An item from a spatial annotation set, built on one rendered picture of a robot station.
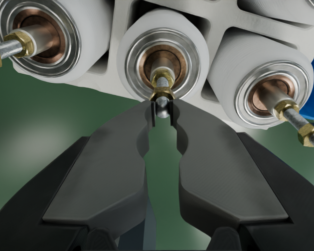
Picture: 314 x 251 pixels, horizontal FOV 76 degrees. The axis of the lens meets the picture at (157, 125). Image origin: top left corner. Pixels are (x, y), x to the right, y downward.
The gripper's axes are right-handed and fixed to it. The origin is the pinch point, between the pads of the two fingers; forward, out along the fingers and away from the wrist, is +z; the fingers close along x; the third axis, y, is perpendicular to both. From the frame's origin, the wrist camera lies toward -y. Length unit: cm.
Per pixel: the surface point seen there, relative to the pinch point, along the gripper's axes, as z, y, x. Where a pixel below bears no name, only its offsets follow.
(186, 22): 9.8, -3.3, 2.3
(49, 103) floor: 34.3, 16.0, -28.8
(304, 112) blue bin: 23.6, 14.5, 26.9
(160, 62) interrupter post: 7.8, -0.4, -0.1
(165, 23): 9.4, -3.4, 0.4
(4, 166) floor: 34, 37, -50
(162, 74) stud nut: 5.4, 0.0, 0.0
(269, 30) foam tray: 16.3, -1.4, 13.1
